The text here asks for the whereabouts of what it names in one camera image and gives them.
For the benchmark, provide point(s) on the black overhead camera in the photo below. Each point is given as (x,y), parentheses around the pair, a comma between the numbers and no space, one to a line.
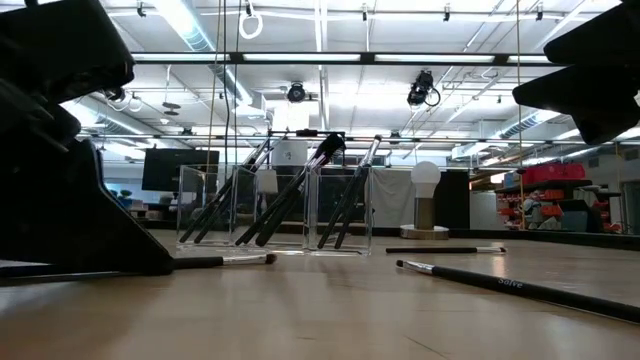
(296,92)

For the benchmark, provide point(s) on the clear acrylic three-compartment organizer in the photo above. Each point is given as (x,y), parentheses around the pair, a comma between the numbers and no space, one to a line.
(306,220)

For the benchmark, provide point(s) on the white bulb brass table lamp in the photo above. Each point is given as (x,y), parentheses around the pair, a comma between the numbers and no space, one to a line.
(425,177)

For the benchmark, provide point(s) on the white paper sheet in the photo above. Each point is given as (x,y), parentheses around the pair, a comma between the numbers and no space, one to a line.
(267,180)

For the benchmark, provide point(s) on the thick matte black makeup brush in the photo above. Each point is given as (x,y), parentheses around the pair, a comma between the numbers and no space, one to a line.
(210,261)

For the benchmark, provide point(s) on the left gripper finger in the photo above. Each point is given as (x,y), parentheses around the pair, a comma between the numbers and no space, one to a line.
(60,210)

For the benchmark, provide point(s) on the shelf with red bins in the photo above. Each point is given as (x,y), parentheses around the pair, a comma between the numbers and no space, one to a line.
(550,172)

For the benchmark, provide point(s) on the silver ceiling duct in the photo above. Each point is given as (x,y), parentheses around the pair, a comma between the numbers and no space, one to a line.
(525,125)
(190,30)

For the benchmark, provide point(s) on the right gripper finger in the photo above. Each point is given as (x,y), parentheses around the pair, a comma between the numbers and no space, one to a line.
(590,92)
(597,134)

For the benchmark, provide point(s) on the black monitor screen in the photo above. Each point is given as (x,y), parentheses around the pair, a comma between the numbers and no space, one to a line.
(165,170)

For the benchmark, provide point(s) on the black table edge rail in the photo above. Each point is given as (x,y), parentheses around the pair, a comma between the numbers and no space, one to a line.
(550,237)

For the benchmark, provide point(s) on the black overhead frame bar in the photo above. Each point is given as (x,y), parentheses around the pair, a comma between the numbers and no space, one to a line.
(367,57)

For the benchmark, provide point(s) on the black background rig frame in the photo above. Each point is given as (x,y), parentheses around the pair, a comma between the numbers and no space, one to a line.
(306,132)

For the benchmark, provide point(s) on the black comb head makeup brush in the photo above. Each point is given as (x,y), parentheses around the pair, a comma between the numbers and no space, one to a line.
(265,215)

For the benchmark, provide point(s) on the white cloth cover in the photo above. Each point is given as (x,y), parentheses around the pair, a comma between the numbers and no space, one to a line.
(395,195)

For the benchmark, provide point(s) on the black cabinet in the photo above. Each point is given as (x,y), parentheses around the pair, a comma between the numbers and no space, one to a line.
(452,200)

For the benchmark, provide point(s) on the black tip makeup brush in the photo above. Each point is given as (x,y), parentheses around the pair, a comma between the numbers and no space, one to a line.
(525,289)

